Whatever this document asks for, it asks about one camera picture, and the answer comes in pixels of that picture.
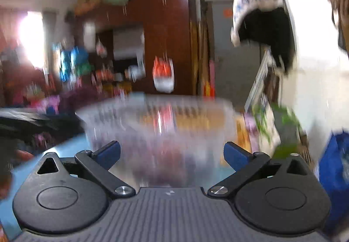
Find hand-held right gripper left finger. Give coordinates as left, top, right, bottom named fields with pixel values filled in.
left=36, top=141, right=136, bottom=199

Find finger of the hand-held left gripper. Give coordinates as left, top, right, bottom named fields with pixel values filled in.
left=0, top=109, right=86, bottom=150

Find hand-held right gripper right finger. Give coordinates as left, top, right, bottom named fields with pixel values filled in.
left=207, top=142, right=312, bottom=199

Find white plastic basket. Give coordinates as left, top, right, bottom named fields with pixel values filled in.
left=76, top=94, right=238, bottom=188

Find person's left hand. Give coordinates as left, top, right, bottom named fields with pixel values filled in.
left=0, top=149, right=35, bottom=199

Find green and white shopping bag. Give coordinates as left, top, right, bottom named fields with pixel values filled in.
left=252, top=102, right=304, bottom=159

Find blue patterned bags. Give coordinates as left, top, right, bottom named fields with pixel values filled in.
left=58, top=46, right=88, bottom=82

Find grey door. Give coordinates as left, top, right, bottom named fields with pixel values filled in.
left=212, top=1, right=263, bottom=107

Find wooden boards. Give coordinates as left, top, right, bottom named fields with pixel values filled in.
left=190, top=21, right=216, bottom=96

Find orange plastic bag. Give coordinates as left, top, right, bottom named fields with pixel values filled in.
left=152, top=56, right=175, bottom=93

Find blue tote bag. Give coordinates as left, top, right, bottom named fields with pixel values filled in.
left=317, top=132, right=349, bottom=237

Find white and red plastic bag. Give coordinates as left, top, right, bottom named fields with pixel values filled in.
left=95, top=39, right=108, bottom=57

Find white and black hanging garment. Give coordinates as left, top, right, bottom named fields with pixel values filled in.
left=230, top=0, right=298, bottom=77

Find brown wooden wardrobe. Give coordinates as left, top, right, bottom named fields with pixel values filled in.
left=73, top=0, right=197, bottom=96

